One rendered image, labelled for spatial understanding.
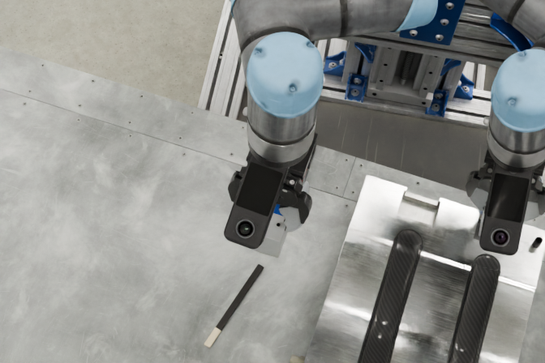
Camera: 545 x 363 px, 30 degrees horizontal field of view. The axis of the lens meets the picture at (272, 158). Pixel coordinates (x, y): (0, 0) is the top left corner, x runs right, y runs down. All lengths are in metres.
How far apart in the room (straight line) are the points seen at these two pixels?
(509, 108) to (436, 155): 1.20
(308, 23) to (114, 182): 0.53
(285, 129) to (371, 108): 1.22
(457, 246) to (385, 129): 0.88
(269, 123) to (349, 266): 0.37
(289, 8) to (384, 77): 1.01
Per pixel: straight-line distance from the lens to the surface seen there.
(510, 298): 1.39
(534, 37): 1.14
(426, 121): 2.28
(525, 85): 1.05
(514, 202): 1.22
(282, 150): 1.09
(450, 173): 2.23
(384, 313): 1.36
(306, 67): 1.01
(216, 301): 1.43
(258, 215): 1.16
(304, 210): 1.23
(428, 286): 1.37
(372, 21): 1.10
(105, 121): 1.56
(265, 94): 1.01
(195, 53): 2.58
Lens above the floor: 2.15
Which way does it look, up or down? 62 degrees down
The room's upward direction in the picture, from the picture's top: 5 degrees clockwise
